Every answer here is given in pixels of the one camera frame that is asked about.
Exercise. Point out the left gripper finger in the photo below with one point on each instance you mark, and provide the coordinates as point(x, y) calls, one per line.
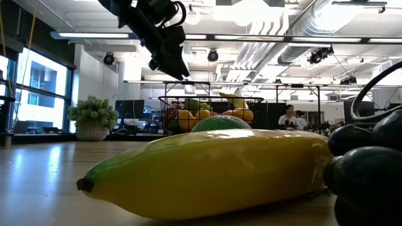
point(176, 70)

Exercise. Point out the yellow lemon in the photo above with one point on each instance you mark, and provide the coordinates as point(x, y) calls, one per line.
point(202, 114)

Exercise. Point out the small yellow banana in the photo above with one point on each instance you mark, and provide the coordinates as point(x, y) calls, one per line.
point(235, 101)

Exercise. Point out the large yellow banana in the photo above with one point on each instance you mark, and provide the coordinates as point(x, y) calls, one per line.
point(204, 172)

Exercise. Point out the black grape bunch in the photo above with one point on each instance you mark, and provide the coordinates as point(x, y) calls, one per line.
point(367, 175)

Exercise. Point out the black computer monitor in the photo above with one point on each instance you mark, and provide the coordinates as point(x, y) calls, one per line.
point(366, 106)
point(129, 109)

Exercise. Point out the green lime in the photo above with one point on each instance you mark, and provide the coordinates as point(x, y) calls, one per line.
point(220, 124)

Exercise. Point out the long ceiling light strip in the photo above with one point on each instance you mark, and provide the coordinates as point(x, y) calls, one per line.
point(78, 35)

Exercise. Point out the green potted plant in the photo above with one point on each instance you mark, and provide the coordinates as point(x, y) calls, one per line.
point(92, 116)

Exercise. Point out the large window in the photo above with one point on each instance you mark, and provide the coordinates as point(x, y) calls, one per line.
point(44, 78)

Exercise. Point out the person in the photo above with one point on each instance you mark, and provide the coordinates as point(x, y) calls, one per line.
point(304, 120)
point(289, 119)

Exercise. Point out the black track light cluster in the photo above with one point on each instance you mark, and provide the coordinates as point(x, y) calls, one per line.
point(348, 80)
point(320, 55)

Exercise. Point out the black metal rig frame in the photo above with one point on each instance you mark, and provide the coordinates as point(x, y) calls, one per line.
point(188, 83)

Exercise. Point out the silver ventilation duct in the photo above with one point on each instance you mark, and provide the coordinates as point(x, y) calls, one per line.
point(295, 55)

